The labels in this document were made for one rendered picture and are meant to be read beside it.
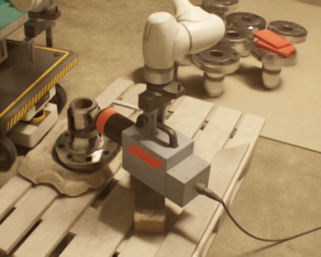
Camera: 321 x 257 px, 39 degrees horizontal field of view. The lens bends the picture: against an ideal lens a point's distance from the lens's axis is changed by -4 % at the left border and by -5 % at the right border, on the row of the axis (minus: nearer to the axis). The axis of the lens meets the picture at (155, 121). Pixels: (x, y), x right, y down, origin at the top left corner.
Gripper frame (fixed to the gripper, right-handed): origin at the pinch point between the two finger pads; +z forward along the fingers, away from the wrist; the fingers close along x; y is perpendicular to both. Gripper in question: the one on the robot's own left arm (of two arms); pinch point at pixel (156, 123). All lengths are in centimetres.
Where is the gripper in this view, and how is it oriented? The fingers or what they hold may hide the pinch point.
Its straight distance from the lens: 155.7
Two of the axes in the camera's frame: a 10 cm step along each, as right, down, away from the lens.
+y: -7.3, -4.2, 5.4
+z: -0.3, 8.1, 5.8
